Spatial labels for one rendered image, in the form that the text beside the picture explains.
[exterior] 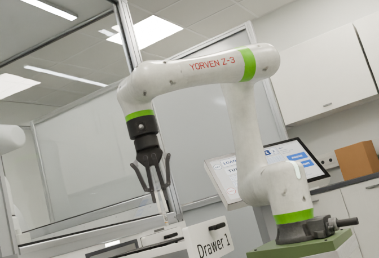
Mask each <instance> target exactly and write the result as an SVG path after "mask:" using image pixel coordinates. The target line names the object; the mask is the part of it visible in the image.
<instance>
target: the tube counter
mask: <svg viewBox="0 0 379 258"><path fill-rule="evenodd" d="M284 160H285V159H284V158H283V157H282V156H281V155H276V156H273V157H269V158H267V163H268V164H272V163H276V162H280V161H284Z"/></svg>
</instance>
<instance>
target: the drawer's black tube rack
mask: <svg viewBox="0 0 379 258"><path fill-rule="evenodd" d="M179 238H181V237H179ZM175 239H178V238H174V239H170V240H168V241H163V242H159V243H155V244H151V245H148V246H144V247H140V248H136V249H133V250H130V251H127V252H124V253H121V254H118V255H115V256H112V257H109V258H118V257H123V256H127V255H131V254H134V253H139V252H142V251H146V250H151V249H153V248H157V247H163V246H162V244H164V243H166V242H170V241H173V240H175Z"/></svg>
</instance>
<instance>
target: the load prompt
mask: <svg viewBox="0 0 379 258"><path fill-rule="evenodd" d="M264 151H265V155H266V157H268V156H271V155H275V154H279V152H278V150H277V149H276V148H275V147H273V148H269V149H265V150H264ZM220 163H221V165H222V166H223V168H224V167H228V166H232V165H235V164H236V157H233V158H229V159H224V160H221V161H220Z"/></svg>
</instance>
